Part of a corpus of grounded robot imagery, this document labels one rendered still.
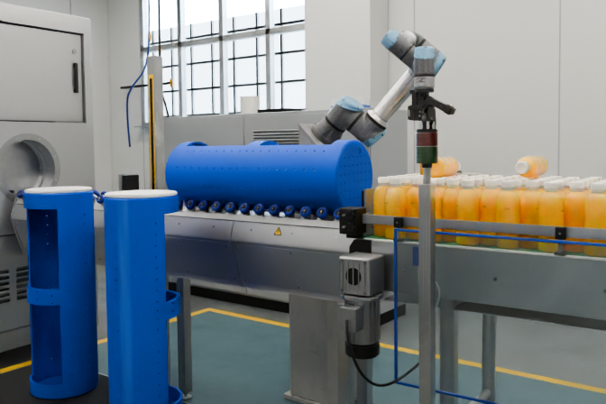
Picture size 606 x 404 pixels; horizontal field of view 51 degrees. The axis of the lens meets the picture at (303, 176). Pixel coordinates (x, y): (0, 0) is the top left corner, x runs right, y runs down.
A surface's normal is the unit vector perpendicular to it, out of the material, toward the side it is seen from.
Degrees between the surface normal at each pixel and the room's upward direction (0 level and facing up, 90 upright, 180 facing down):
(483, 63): 90
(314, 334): 90
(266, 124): 90
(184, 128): 90
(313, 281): 109
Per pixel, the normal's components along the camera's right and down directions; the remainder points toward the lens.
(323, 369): -0.60, 0.05
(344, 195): 0.82, 0.02
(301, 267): -0.53, 0.38
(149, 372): 0.33, 0.04
